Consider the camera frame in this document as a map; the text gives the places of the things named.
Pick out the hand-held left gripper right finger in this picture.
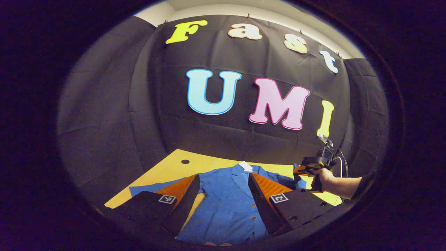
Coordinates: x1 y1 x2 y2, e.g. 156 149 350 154
248 172 344 236

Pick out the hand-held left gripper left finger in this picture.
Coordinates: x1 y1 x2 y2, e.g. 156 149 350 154
105 174 201 237

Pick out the blue button shirt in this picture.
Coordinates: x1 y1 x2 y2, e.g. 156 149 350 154
129 162 307 246

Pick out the black backdrop cloth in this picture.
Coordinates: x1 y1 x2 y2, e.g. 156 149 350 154
56 14 389 210

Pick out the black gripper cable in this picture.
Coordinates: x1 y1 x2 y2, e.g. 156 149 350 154
331 147 349 179

